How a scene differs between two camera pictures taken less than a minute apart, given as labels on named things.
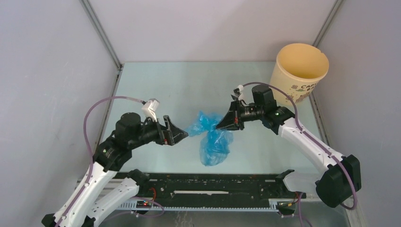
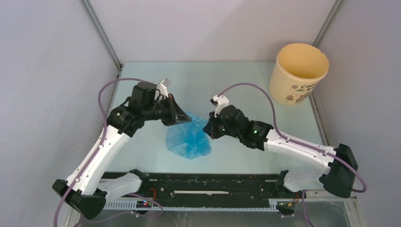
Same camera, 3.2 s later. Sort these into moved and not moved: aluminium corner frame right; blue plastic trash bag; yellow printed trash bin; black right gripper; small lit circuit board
Moved: blue plastic trash bag; black right gripper
Not moved: yellow printed trash bin; aluminium corner frame right; small lit circuit board
